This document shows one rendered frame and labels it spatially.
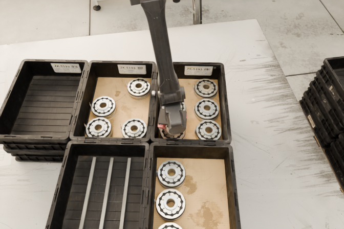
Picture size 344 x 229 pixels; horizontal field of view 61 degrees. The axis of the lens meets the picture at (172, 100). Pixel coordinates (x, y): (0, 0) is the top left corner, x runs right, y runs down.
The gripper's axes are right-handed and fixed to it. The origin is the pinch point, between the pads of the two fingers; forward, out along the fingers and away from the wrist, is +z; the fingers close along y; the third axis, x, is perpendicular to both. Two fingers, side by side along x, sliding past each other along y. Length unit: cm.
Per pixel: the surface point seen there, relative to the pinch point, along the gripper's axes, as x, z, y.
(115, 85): 21.9, 5.1, -28.7
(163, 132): -1.8, 1.1, -3.4
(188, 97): 18.4, 4.8, 5.2
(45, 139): -13.0, -5.9, -45.7
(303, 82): 101, 91, 98
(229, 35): 76, 20, 26
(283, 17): 184, 95, 91
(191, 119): 7.3, 4.3, 7.1
